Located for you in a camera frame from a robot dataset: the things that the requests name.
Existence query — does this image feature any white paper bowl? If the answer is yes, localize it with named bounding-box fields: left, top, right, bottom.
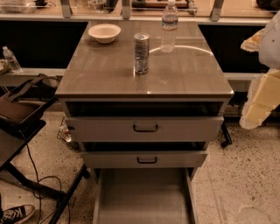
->
left=88, top=24, right=121, bottom=44

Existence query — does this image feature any black caster wheel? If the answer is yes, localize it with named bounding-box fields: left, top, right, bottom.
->
left=221, top=123, right=232, bottom=148

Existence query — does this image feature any top drawer with handle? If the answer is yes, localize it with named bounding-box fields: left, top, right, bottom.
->
left=66, top=116, right=223, bottom=143

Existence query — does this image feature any clear plastic water bottle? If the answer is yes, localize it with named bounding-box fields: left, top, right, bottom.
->
left=160, top=0, right=179, bottom=53

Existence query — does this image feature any black side table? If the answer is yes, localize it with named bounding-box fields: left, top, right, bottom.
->
left=0, top=119, right=90, bottom=224

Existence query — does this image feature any drawer with handle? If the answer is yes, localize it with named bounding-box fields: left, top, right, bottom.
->
left=81, top=150, right=207, bottom=168
left=66, top=116, right=223, bottom=143

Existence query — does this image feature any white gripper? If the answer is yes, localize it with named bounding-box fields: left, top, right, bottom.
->
left=239, top=11, right=280, bottom=130

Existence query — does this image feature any black canvas sneaker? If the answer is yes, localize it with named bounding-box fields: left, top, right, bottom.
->
left=0, top=205, right=35, bottom=224

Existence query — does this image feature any dark bag with strap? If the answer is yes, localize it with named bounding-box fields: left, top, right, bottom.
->
left=0, top=73, right=60, bottom=138

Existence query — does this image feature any silver drink can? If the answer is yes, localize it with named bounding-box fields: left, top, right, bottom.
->
left=134, top=32, right=150, bottom=74

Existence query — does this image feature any grey drawer cabinet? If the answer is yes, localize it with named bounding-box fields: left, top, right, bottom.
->
left=57, top=21, right=233, bottom=224

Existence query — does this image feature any small background water bottle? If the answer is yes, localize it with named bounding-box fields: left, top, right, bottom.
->
left=3, top=46, right=22, bottom=73

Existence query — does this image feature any open bottom drawer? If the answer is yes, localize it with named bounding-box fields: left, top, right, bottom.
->
left=93, top=168, right=199, bottom=224

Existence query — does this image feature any black floor cable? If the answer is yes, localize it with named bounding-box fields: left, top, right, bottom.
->
left=17, top=130, right=73, bottom=224

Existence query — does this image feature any wire basket on floor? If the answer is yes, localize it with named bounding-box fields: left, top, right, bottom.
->
left=57, top=117, right=80, bottom=151

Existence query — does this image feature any middle drawer with handle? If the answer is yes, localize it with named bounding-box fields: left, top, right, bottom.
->
left=81, top=150, right=207, bottom=168

